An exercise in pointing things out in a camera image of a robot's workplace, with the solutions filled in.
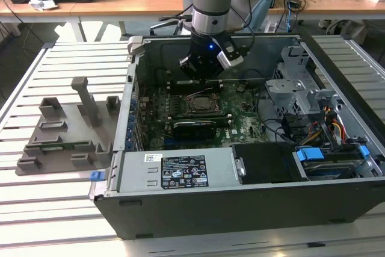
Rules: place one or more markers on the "CPU with silver top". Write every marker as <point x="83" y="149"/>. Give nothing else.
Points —
<point x="201" y="103"/>

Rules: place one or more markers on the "hard disk in blue carrier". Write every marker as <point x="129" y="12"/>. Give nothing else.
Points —
<point x="325" y="169"/>

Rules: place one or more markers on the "crumpled white paper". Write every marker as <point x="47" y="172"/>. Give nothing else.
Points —
<point x="42" y="3"/>

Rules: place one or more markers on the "white adapter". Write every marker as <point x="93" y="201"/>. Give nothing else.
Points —
<point x="271" y="27"/>

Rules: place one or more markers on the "grey parts rack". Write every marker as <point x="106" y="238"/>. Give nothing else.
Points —
<point x="75" y="136"/>

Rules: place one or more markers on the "silver power supply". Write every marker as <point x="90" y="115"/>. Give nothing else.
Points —
<point x="135" y="172"/>

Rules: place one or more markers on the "thin metal locking lever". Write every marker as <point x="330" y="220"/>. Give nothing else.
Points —
<point x="202" y="91"/>

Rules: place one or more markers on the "silver drive cage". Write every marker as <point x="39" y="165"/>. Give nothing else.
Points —
<point x="285" y="88"/>

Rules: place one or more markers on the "graphics card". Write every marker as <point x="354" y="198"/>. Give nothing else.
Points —
<point x="195" y="132"/>

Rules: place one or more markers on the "black open PC case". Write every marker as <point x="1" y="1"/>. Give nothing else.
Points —
<point x="240" y="215"/>

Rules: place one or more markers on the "long wooden desk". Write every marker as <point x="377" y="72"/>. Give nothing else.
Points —
<point x="99" y="4"/>

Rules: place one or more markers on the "green motherboard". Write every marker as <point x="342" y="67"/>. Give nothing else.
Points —
<point x="246" y="124"/>

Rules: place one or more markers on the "blue case latch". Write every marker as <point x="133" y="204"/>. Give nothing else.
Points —
<point x="97" y="176"/>

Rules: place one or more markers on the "green RAM stick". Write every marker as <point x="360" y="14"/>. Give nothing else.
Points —
<point x="69" y="145"/>

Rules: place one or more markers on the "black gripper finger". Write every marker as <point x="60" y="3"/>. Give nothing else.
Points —
<point x="188" y="66"/>
<point x="215" y="76"/>

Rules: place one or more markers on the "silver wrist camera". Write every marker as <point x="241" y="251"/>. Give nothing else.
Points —
<point x="226" y="60"/>

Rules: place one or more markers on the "grey case latch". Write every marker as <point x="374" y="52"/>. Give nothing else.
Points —
<point x="135" y="44"/>

